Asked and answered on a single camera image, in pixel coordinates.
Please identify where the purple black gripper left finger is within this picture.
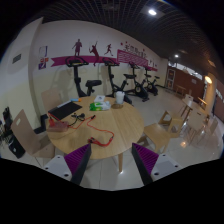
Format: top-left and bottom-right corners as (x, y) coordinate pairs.
(44, 143), (93, 186)

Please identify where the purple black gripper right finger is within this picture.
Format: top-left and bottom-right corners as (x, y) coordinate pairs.
(131, 142), (183, 186)

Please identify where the black charger plug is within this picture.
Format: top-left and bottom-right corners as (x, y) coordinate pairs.
(71, 113), (85, 121)

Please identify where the pink power strip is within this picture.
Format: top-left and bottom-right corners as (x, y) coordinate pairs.
(47, 122), (68, 132)

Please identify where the wooden chair right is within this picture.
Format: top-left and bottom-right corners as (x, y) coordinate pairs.
(139, 111), (183, 152)

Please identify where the wooden chair left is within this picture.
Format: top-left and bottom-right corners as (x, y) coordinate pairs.
(11, 110), (55, 158)

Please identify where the round wooden table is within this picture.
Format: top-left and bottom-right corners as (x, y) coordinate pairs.
(48, 96), (144, 171)

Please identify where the black laptop pad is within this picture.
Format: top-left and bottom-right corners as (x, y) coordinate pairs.
(48, 102), (81, 120)

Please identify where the green wet wipes pack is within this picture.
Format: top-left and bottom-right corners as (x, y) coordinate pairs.
(89, 101), (111, 111)

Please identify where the blue orange marker pen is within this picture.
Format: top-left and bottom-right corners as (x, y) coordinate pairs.
(70, 98), (81, 102)

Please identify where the white tissue box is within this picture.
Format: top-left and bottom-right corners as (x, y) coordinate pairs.
(94, 95), (105, 102)

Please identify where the wooden chair behind table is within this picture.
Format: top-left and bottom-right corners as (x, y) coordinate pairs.
(41, 88), (62, 111)

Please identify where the far wooden dining table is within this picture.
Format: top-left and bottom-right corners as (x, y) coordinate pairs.
(181, 99), (209, 122)

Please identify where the black exercise bike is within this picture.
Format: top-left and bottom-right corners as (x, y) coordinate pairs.
(125, 73), (149, 102)
(65, 56), (102, 97)
(142, 66), (159, 96)
(101, 57), (134, 106)

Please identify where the white plastic cup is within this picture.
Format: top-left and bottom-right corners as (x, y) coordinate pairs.
(116, 91), (125, 105)

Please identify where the black exercise bike far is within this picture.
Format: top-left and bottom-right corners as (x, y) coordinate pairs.
(142, 66), (159, 96)

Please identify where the black exercise bike left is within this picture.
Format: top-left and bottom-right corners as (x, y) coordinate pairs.
(65, 56), (102, 97)

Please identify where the round ceiling light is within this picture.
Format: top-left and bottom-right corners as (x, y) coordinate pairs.
(148, 9), (157, 16)

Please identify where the red charging cable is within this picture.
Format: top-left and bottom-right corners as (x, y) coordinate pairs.
(47, 112), (115, 147)

